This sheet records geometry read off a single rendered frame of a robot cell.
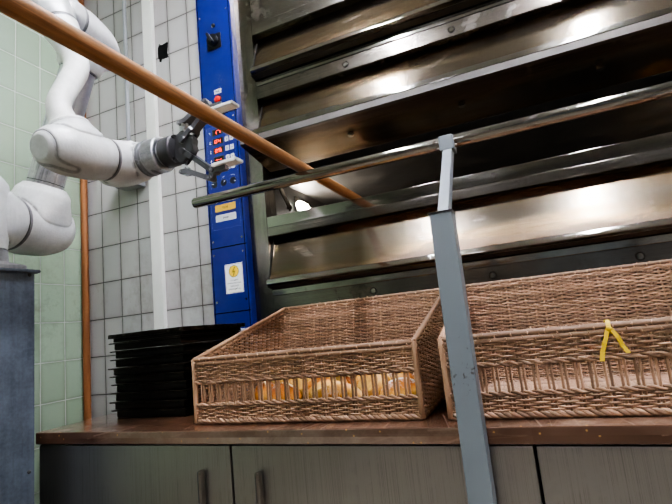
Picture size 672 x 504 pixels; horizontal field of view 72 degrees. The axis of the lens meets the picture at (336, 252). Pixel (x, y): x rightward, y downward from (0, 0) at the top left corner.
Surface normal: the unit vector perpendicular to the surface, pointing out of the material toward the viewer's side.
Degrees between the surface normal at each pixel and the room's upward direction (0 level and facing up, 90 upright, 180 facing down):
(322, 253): 70
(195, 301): 90
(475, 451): 90
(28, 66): 90
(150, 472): 90
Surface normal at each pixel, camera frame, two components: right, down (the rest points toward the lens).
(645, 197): -0.40, -0.44
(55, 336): 0.92, -0.15
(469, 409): -0.39, -0.11
